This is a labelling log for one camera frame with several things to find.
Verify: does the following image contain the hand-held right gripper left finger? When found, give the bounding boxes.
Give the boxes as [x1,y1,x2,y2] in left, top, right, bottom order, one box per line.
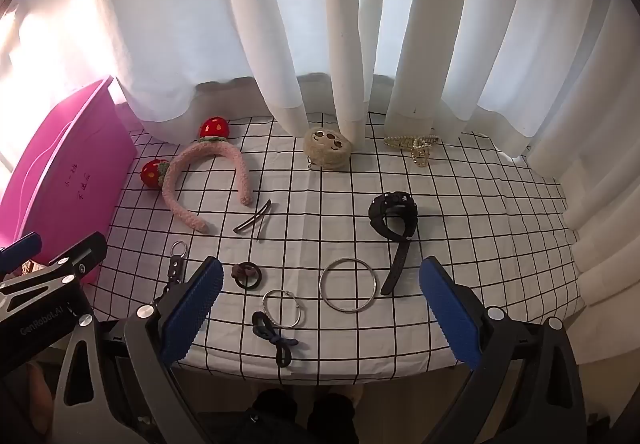
[52,257,226,444]

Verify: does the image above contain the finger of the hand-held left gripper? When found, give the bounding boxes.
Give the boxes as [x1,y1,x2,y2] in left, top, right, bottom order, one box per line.
[47,231,109,285]
[0,233,43,271]

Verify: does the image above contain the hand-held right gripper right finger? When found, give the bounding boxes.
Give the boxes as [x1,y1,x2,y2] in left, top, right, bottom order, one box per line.
[419,257,588,444]

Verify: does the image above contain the pink plastic storage box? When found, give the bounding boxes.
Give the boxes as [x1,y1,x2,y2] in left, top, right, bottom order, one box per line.
[0,76,139,286]

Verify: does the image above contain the pearl hair claw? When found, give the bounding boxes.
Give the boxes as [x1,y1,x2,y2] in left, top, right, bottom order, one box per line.
[407,135,441,169]

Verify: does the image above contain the large silver bangle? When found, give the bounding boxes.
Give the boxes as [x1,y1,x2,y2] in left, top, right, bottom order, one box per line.
[319,257,375,313]

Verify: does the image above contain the person's legs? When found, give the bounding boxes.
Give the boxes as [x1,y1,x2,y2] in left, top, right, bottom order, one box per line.
[244,385,362,444]

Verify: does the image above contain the pink fuzzy strawberry headband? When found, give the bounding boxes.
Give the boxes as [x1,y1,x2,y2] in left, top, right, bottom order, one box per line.
[140,117,254,232]

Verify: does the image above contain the black white checked tablecloth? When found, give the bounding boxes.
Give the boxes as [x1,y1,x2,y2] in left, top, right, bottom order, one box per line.
[95,111,586,386]

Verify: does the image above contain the beige plush sloth pouch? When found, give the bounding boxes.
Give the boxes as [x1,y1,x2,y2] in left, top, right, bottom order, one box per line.
[305,125,351,171]

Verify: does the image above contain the black strap keychain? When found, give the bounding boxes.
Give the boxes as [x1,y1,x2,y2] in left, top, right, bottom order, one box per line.
[167,239,189,286]

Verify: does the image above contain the brown hair tie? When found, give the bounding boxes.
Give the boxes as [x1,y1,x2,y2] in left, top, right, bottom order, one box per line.
[230,261,262,293]

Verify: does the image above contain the small silver ring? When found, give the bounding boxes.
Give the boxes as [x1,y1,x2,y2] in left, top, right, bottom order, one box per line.
[262,289,305,329]

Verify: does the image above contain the black blue hair tie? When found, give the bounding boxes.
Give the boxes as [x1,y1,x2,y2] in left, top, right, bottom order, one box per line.
[251,311,300,369]

